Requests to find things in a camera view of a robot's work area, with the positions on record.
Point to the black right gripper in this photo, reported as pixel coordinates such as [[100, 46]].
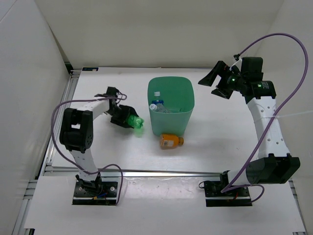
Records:
[[218, 69]]

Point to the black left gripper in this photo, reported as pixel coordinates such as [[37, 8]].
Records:
[[127, 109]]

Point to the green soda bottle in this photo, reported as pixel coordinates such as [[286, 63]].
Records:
[[136, 123]]

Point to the white orange label clear bottle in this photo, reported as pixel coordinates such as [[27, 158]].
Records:
[[160, 108]]

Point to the blue label clear bottle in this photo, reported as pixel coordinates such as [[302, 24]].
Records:
[[157, 98]]

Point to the orange juice bottle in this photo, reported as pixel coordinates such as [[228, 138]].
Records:
[[170, 141]]

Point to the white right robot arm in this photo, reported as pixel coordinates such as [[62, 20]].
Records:
[[274, 163]]

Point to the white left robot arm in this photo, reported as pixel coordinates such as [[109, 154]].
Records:
[[77, 132]]

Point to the green plastic bin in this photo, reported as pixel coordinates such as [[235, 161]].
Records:
[[177, 95]]

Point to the blue white label sticker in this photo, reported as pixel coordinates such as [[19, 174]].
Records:
[[90, 69]]

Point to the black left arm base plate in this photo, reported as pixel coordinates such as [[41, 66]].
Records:
[[105, 195]]

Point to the aluminium table edge rail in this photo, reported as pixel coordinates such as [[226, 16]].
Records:
[[58, 171]]

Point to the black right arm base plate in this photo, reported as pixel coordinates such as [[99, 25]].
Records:
[[238, 197]]

